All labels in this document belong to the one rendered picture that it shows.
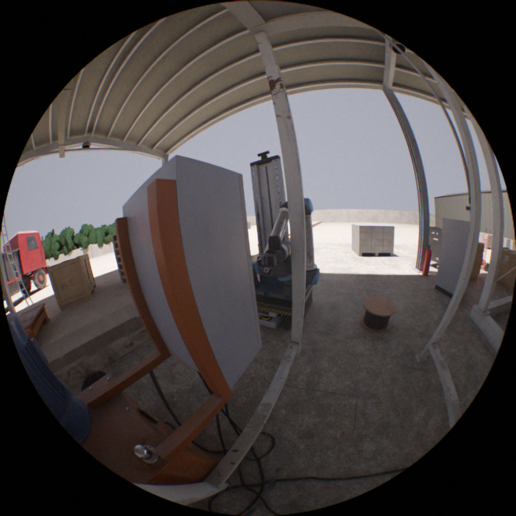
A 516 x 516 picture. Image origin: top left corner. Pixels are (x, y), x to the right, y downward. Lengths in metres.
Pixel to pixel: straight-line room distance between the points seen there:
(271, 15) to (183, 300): 1.53
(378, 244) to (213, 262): 4.71
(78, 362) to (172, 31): 5.13
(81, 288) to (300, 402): 3.43
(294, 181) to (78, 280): 3.38
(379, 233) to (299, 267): 4.19
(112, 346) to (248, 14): 2.82
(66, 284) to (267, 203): 3.53
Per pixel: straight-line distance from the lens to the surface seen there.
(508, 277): 5.38
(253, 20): 1.34
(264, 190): 1.66
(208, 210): 0.32
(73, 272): 3.36
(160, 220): 0.25
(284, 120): 0.77
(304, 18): 1.38
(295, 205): 0.69
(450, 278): 3.10
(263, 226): 1.63
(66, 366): 2.12
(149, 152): 7.12
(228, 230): 0.36
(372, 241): 4.76
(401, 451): 1.32
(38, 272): 10.27
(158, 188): 0.26
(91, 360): 2.01
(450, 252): 3.06
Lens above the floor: 1.11
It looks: 13 degrees down
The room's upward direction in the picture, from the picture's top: 6 degrees counter-clockwise
